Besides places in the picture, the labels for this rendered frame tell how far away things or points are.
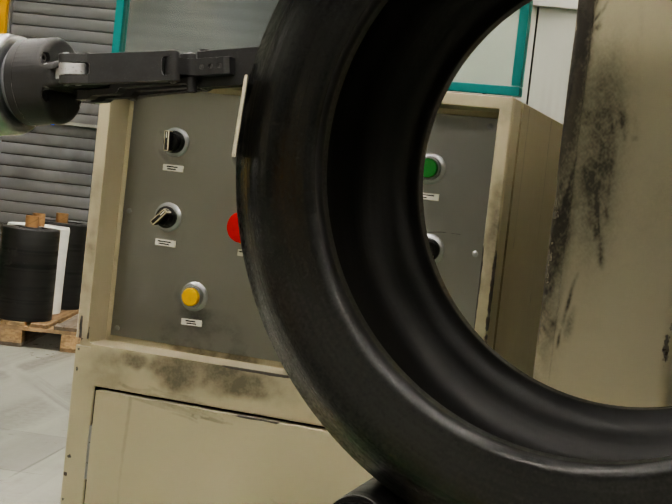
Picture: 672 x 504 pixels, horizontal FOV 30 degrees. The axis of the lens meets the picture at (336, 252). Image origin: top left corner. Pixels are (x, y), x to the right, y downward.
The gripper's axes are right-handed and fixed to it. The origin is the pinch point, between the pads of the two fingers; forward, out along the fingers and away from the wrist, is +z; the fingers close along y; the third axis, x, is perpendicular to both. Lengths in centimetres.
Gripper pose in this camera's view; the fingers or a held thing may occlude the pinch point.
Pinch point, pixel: (239, 67)
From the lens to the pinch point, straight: 104.3
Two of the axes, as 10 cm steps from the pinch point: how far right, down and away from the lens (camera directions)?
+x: 0.2, 10.0, 0.1
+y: 3.2, -0.1, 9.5
